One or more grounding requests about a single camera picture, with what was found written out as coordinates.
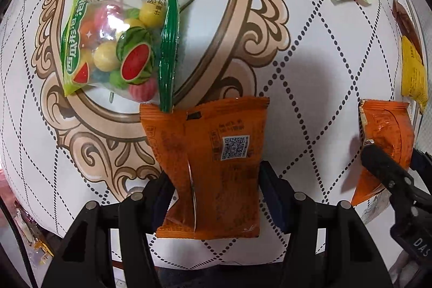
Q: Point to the brown snack packet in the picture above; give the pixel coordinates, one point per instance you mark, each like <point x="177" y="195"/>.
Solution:
<point x="406" y="26"/>

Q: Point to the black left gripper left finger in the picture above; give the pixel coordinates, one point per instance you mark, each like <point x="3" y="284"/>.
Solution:
<point x="84" y="257"/>

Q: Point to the yellow snack packet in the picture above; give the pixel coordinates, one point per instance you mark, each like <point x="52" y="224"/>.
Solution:
<point x="414" y="83"/>

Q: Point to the orange snack packet with QR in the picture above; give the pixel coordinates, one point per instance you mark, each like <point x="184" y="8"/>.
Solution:
<point x="211" y="153"/>

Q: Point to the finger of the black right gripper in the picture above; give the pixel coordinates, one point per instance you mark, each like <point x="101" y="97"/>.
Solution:
<point x="391" y="175"/>
<point x="421" y="162"/>

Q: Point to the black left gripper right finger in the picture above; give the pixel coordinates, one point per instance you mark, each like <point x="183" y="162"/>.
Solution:
<point x="328" y="245"/>

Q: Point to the watermelon candy clear bag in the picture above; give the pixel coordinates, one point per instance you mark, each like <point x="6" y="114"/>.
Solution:
<point x="129" y="47"/>

